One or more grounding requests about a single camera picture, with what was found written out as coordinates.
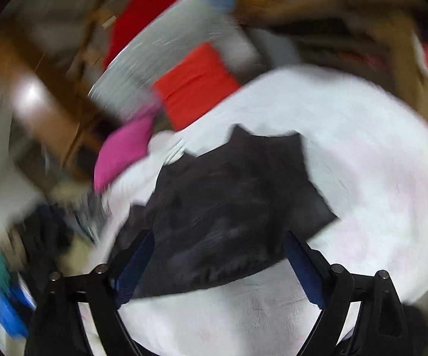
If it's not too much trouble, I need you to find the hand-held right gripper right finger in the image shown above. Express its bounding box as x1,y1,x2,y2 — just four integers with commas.
284,231,409,356

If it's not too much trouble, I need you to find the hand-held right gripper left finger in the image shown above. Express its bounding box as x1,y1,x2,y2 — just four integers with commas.
24,230,156,356

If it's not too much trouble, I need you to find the black puffer jacket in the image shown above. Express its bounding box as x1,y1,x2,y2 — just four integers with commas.
108,124,339,299

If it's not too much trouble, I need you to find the pile of dark clothes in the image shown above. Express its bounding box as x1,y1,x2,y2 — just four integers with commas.
17,204,77,279

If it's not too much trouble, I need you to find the grey garment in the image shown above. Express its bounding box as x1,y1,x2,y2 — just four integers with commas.
66,189,114,241

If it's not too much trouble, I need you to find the magenta pillow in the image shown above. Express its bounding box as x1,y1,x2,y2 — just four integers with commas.
93,115,155,193

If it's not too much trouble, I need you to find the blue garment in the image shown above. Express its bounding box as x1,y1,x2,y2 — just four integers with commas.
0,285,37,338

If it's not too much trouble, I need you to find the green garment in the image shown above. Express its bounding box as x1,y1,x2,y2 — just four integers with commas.
0,254,16,290

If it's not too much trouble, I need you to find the red pillow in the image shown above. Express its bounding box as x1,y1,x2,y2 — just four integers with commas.
153,42,240,130

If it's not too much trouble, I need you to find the wooden cabinet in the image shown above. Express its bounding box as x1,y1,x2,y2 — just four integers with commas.
0,18,122,182

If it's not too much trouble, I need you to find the silver foil insulation mat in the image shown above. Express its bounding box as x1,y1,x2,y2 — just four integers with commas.
90,0,261,115

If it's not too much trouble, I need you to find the wooden stair railing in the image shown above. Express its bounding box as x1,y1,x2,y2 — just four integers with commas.
77,0,126,63

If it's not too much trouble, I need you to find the red velvet cloth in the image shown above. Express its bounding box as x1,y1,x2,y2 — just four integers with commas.
104,0,192,67

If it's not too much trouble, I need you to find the wooden bench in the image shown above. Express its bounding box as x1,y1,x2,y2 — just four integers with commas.
244,0,428,134

